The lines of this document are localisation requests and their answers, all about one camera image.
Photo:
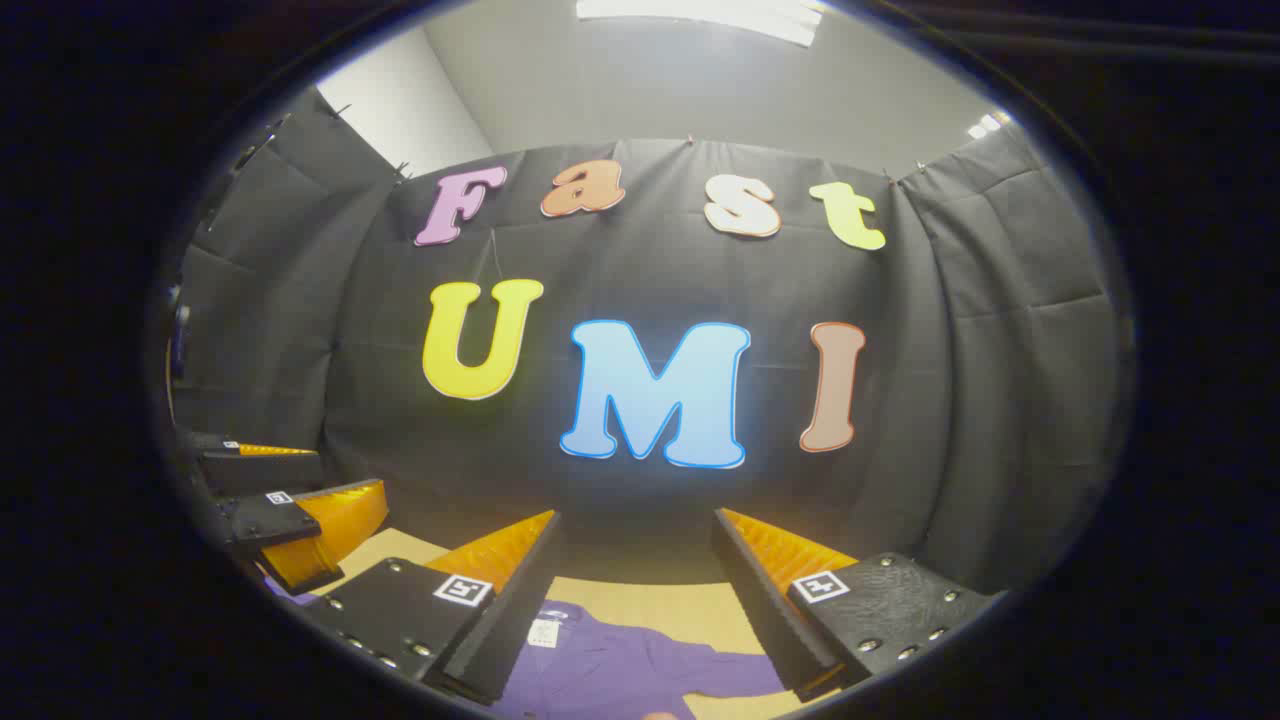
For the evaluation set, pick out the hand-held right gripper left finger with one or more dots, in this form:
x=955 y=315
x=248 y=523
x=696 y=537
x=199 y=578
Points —
x=520 y=610

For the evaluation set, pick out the ceiling light panel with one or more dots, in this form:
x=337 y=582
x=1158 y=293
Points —
x=700 y=12

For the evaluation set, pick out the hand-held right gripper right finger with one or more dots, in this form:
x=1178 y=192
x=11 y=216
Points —
x=760 y=600

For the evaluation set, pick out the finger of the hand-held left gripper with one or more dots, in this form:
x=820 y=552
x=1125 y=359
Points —
x=260 y=472
x=275 y=520

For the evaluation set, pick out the small ceiling light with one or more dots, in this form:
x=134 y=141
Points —
x=985 y=125

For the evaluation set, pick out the white garment tag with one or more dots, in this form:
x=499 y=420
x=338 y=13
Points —
x=545 y=633

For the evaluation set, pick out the purple button shirt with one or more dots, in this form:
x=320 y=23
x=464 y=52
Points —
x=620 y=670

